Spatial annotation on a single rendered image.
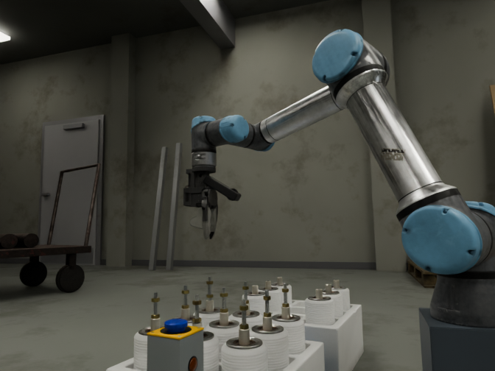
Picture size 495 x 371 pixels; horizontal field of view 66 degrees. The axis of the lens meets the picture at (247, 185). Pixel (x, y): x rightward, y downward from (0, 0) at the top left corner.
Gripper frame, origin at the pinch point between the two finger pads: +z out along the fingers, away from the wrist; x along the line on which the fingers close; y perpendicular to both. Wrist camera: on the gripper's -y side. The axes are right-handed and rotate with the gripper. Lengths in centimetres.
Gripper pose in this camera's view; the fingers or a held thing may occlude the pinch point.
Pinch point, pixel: (211, 234)
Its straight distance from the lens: 113.5
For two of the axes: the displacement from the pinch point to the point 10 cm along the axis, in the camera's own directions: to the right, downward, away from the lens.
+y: -9.6, 0.4, 2.6
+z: 0.2, 9.9, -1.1
